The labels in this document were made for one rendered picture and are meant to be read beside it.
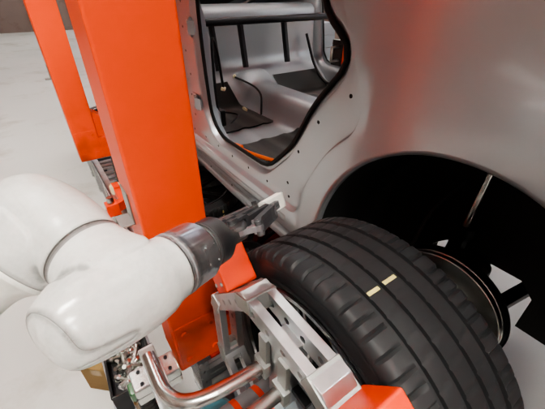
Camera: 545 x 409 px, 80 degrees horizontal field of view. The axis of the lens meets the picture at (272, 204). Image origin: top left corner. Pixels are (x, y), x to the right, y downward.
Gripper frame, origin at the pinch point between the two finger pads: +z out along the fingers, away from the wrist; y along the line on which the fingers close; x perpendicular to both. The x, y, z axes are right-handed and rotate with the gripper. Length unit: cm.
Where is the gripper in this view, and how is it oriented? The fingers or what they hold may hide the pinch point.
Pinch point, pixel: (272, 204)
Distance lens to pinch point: 63.4
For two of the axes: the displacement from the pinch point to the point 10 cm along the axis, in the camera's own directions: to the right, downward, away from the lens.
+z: 5.2, -3.2, 7.9
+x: -2.5, -9.4, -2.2
